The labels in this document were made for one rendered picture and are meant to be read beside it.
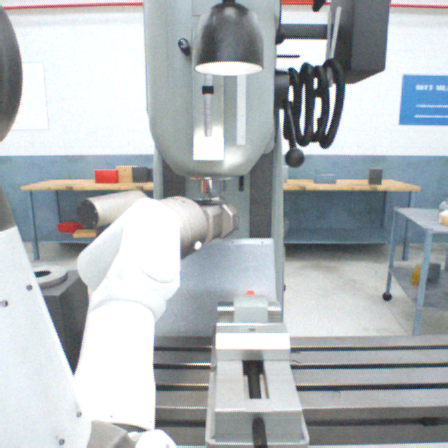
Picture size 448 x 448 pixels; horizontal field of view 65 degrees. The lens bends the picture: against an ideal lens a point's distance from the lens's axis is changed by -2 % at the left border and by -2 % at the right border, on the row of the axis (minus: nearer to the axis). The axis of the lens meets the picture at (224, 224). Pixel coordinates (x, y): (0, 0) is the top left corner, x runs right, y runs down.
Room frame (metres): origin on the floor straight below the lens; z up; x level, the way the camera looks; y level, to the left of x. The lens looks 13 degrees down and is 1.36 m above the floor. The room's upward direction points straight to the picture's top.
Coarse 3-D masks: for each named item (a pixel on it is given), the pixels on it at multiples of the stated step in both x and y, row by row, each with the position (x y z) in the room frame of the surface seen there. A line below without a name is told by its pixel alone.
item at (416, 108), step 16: (32, 64) 4.84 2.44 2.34; (32, 80) 4.84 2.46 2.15; (416, 80) 4.80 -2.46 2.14; (432, 80) 4.80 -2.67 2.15; (32, 96) 4.84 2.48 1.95; (400, 96) 4.80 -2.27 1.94; (416, 96) 4.80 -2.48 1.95; (432, 96) 4.80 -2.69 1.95; (32, 112) 4.84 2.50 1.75; (400, 112) 4.80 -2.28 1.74; (416, 112) 4.80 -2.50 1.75; (432, 112) 4.80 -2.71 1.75; (16, 128) 4.84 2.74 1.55; (32, 128) 4.84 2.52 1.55; (48, 128) 4.84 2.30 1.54
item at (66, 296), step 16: (48, 272) 0.61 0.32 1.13; (64, 272) 0.60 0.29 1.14; (48, 288) 0.56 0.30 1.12; (64, 288) 0.56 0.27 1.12; (80, 288) 0.62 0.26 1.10; (48, 304) 0.54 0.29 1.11; (64, 304) 0.55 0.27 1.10; (80, 304) 0.61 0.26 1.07; (64, 320) 0.54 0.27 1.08; (80, 320) 0.60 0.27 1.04; (64, 336) 0.54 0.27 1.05; (80, 336) 0.60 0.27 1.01; (64, 352) 0.54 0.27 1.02
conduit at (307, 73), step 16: (304, 64) 0.90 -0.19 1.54; (336, 64) 0.83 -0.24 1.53; (304, 80) 0.82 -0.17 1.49; (320, 80) 0.83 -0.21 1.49; (336, 80) 0.81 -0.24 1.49; (320, 96) 0.82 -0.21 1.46; (336, 96) 0.80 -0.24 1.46; (320, 112) 0.82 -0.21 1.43; (336, 112) 0.80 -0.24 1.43; (304, 128) 0.83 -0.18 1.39; (320, 128) 0.83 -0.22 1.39; (336, 128) 0.81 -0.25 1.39; (304, 144) 0.86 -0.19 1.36; (320, 144) 0.89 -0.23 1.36
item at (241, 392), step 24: (216, 360) 0.61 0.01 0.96; (240, 360) 0.54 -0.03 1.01; (264, 360) 0.54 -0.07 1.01; (216, 384) 0.47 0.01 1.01; (240, 384) 0.47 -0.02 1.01; (264, 384) 0.51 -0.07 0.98; (288, 384) 0.47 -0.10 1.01; (216, 408) 0.42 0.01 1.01; (240, 408) 0.42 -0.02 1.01; (264, 408) 0.43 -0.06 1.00; (288, 408) 0.42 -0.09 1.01; (216, 432) 0.42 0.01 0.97; (240, 432) 0.42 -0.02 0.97; (288, 432) 0.42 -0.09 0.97
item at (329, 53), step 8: (336, 8) 0.86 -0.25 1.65; (328, 16) 0.89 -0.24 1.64; (336, 16) 0.86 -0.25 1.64; (328, 24) 0.89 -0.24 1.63; (336, 24) 0.86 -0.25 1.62; (328, 32) 0.89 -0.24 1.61; (336, 32) 0.86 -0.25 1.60; (328, 40) 0.89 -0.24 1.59; (328, 48) 0.90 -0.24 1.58; (328, 56) 0.90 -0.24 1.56; (328, 72) 0.88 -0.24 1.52; (328, 80) 0.92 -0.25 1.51
